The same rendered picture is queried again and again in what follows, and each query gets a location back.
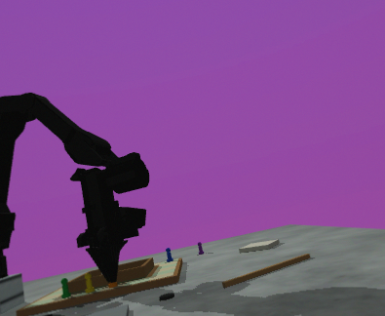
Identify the green pawn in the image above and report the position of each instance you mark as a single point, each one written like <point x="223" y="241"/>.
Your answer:
<point x="66" y="292"/>

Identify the yellow game pawn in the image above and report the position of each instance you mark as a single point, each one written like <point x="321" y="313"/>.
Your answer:
<point x="90" y="288"/>

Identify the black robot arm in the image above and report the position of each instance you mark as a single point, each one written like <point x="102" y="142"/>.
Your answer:
<point x="122" y="174"/>

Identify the cream flat rectangular block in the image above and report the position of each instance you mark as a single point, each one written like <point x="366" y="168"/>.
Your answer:
<point x="259" y="246"/>

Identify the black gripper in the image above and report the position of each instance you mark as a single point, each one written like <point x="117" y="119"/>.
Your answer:
<point x="104" y="235"/>

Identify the brown flat bar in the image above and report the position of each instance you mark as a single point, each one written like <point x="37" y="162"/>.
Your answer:
<point x="264" y="270"/>

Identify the blue game pawn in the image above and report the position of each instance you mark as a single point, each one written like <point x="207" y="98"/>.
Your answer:
<point x="169" y="255"/>

